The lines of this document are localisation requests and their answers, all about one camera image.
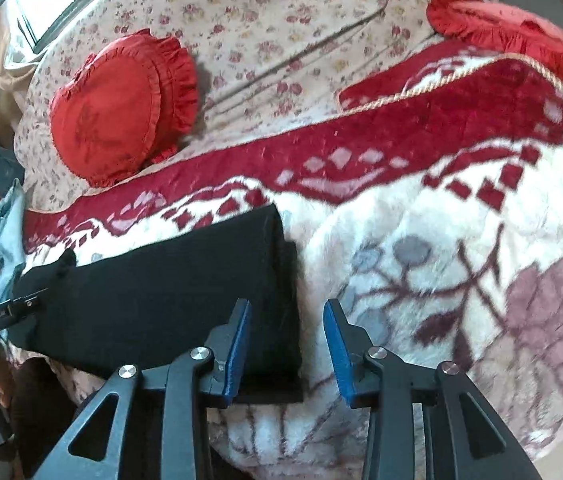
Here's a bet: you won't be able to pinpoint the black pants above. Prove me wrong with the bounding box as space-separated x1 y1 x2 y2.
8 205 303 404

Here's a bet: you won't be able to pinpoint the light blue fleece jacket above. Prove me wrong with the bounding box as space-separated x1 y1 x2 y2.
0 179 26 303

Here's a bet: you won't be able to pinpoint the red heart pillow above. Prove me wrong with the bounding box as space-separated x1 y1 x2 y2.
50 29 199 188

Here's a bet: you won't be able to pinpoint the red white plush blanket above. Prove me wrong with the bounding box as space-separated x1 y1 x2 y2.
24 43 563 479

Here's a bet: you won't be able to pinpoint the floral quilt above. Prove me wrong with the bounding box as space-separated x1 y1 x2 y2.
15 0 433 211

